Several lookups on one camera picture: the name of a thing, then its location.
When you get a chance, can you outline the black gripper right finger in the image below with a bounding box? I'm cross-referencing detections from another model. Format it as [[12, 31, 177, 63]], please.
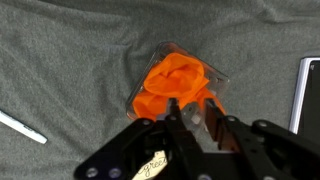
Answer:
[[204, 98, 320, 180]]

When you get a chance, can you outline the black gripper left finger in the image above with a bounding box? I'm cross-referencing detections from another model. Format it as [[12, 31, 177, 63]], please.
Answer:
[[73, 97, 207, 180]]

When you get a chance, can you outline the orange plush toy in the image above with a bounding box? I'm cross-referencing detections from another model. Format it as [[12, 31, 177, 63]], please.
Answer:
[[132, 52, 226, 122]]

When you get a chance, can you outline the wooden block with lettering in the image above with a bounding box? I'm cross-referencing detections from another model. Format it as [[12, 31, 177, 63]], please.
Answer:
[[131, 149, 170, 180]]

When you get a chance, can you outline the white-edged black tablet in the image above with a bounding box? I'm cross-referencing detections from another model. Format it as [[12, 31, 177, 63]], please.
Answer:
[[288, 55, 320, 136]]

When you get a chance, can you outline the gray table cloth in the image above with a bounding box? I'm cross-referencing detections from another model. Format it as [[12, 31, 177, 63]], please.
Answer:
[[0, 0, 320, 180]]

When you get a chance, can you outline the black and white marker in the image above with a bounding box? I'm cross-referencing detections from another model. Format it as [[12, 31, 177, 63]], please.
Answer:
[[0, 109, 49, 145]]

